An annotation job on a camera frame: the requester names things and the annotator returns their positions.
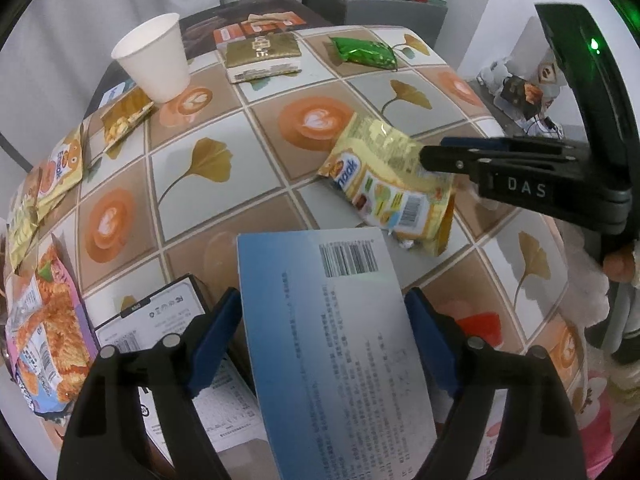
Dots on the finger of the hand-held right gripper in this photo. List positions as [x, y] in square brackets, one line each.
[445, 160]
[475, 143]

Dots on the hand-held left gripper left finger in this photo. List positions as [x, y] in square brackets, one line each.
[215, 340]

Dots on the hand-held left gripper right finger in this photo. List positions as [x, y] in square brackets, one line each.
[432, 340]

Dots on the yellow snack packet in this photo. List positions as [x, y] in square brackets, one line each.
[385, 195]

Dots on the black white printed box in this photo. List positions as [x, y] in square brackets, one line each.
[150, 315]

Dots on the light blue cardboard box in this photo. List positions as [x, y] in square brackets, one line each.
[330, 340]

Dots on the pink purple snack bag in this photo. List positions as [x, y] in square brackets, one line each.
[50, 330]

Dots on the person's right hand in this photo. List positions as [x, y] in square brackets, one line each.
[622, 264]

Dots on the dark snack box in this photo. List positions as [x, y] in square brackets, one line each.
[522, 95]

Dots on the rolled patterned tablecloth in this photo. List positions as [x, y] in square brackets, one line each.
[547, 60]

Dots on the small green snack packet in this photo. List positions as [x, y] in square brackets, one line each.
[365, 52]

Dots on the grey cabinet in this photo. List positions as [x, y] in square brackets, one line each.
[380, 20]

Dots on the pink floral cloth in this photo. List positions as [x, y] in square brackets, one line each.
[597, 425]

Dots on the gold white flat box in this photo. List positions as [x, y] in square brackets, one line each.
[262, 55]

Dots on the yellow bear snack sachet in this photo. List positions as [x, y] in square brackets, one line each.
[62, 170]

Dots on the gold snack sachet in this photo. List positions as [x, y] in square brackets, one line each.
[125, 120]

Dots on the white blue sachet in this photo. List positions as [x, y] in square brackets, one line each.
[114, 92]

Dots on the dark printed placemat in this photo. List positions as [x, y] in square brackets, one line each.
[210, 25]

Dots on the white paper cup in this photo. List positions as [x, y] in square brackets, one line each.
[155, 60]

